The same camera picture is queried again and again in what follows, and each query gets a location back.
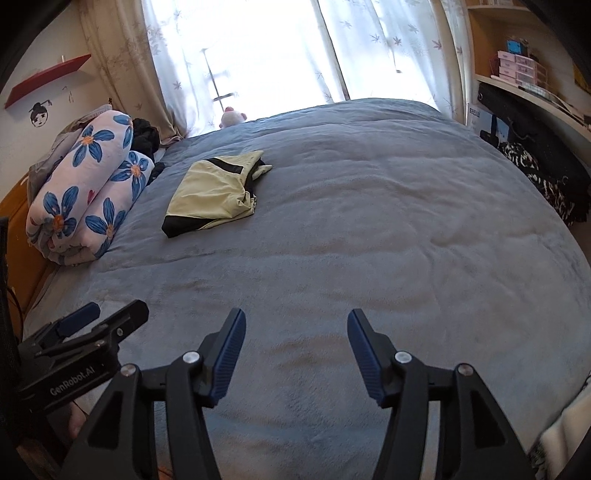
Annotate white fluffy cloth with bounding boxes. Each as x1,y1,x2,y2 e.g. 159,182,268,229
529,392,591,480

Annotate red wall shelf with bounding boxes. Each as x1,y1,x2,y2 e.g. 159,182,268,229
4,54,92,110

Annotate grey bed blanket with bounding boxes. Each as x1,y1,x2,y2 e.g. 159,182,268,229
23,98,589,480

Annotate pink plush toy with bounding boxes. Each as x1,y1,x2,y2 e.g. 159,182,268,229
219,106,247,129

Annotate beige curtain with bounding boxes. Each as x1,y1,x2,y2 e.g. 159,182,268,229
76,0,190,144

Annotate wooden shelf unit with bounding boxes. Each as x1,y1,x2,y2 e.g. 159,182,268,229
464,0,591,148

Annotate metal drying rack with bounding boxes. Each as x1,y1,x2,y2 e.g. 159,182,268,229
201,46,241,107

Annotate cream and black jacket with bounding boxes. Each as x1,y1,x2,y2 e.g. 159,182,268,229
161,150,273,239

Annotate rolled blue floral quilt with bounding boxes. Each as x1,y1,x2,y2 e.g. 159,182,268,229
25,111,155,266

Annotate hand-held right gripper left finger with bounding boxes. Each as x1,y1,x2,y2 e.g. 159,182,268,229
58,308,247,480

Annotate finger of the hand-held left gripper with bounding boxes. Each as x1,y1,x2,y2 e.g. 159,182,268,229
90,300,150,349
34,302,101,344

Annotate wooden bed frame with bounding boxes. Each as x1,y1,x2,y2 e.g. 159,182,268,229
0,178,56,337

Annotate white sheer curtain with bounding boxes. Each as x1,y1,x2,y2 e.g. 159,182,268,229
141,0,349,137
318,0,472,125

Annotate face wall sticker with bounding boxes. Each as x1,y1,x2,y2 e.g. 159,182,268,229
28,97,52,127

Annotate zebra print cloth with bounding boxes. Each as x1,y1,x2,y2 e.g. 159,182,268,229
499,141,578,227

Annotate white printed box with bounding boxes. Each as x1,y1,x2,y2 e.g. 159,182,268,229
465,106,497,139

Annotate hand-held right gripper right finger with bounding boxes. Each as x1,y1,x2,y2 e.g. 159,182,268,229
347,309,536,480

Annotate black clothes pile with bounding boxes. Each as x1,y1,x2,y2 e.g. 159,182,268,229
131,117,167,185

